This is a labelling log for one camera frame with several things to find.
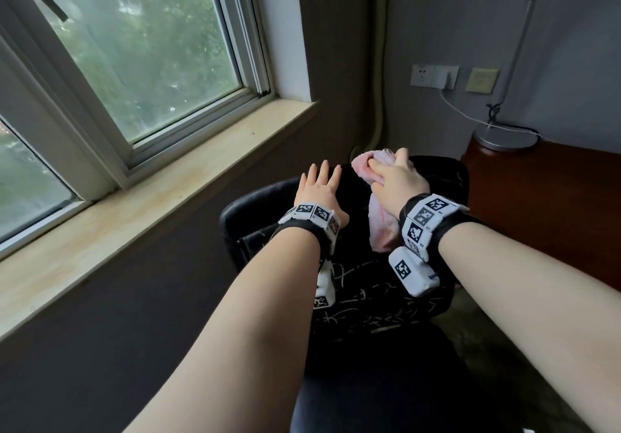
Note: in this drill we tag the person's left hand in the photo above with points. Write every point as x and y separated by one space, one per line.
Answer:
318 187

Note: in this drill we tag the person's right hand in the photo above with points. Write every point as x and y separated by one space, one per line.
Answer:
402 180

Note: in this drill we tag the pink cleaning cloth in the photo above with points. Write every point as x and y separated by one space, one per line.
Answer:
383 229

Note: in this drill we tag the black office chair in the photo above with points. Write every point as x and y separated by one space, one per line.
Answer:
378 350

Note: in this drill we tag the person's left forearm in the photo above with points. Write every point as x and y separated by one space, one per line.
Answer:
242 340

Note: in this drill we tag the person's right forearm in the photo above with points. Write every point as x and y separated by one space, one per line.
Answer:
533 311

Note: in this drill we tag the left wrist marker band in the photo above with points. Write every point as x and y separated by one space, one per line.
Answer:
310 219

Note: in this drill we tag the wrist marker band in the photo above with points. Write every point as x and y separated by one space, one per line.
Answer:
427 219
310 219

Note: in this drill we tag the right wrist marker band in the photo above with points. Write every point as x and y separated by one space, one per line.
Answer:
427 219

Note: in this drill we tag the white charger plug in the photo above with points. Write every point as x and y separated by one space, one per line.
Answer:
445 77

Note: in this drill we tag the red wooden table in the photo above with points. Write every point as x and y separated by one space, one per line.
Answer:
543 195

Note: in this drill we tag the beige window sill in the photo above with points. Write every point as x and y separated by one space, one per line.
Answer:
145 195

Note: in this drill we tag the white wall socket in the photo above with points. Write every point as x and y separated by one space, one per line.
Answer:
422 75

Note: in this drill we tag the beige wall socket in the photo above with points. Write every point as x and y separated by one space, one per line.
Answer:
482 80

